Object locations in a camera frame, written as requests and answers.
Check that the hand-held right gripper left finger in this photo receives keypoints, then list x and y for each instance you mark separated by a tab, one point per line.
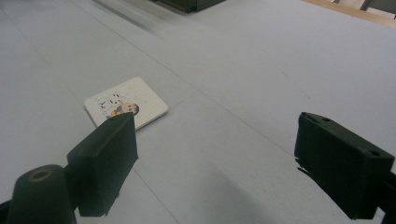
104	161

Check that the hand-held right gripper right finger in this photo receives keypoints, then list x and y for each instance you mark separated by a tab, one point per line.
339	165

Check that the white cartoon print coaster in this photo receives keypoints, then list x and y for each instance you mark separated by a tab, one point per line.
141	99

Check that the wooden board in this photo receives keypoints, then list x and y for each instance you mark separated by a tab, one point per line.
355	12

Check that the dark box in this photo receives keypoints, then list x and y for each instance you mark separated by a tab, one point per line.
190	4

